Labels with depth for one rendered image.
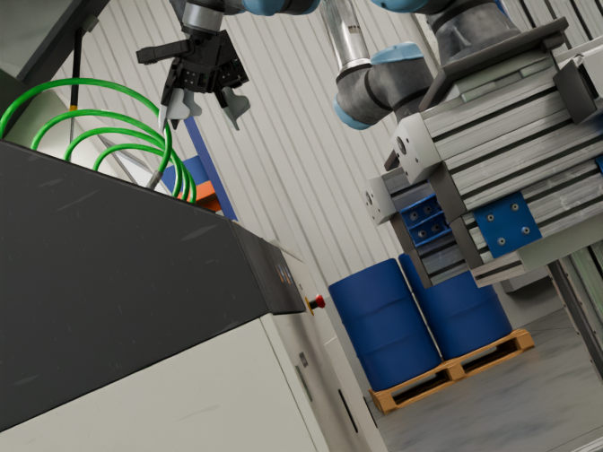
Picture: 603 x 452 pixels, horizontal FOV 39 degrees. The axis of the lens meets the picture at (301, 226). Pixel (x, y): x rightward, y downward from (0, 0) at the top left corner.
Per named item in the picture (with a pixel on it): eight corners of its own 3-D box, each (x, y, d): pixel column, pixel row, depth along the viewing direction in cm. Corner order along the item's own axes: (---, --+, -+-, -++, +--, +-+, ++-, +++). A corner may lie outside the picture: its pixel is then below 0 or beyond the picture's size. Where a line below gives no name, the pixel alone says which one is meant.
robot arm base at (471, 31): (512, 62, 155) (489, 14, 156) (538, 30, 140) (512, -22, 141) (438, 93, 153) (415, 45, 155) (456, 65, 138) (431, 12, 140)
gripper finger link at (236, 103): (256, 117, 177) (239, 78, 179) (230, 129, 178) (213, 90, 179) (257, 120, 181) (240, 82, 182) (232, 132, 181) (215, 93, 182)
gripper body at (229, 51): (246, 74, 178) (223, 24, 179) (208, 91, 178) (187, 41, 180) (250, 83, 185) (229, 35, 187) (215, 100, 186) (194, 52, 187)
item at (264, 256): (273, 312, 133) (233, 220, 135) (248, 323, 134) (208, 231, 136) (305, 310, 195) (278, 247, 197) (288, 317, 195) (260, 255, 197)
